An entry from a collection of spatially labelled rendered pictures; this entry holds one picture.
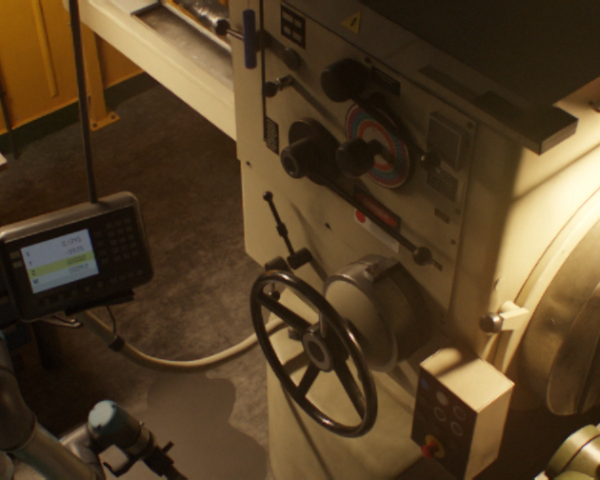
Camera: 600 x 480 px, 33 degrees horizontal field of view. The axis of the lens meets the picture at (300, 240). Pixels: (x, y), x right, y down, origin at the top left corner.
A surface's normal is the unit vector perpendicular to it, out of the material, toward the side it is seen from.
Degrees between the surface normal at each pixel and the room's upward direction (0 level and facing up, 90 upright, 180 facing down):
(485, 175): 90
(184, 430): 0
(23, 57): 90
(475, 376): 0
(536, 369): 92
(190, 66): 0
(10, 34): 90
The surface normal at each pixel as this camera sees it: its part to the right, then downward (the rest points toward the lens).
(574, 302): -0.62, -0.06
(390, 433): 0.00, -0.73
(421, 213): -0.77, 0.44
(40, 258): 0.40, 0.35
